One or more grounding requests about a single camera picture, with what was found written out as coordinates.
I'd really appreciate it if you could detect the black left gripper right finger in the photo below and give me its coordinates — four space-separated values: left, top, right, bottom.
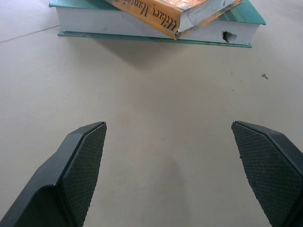
231 121 303 227

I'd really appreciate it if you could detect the orange paperback book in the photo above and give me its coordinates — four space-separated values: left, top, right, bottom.
104 0 242 41

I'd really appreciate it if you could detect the teal hardcover book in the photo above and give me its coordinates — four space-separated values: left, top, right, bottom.
48 0 267 49

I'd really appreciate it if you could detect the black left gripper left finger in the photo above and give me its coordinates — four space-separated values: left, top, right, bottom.
0 121 107 227

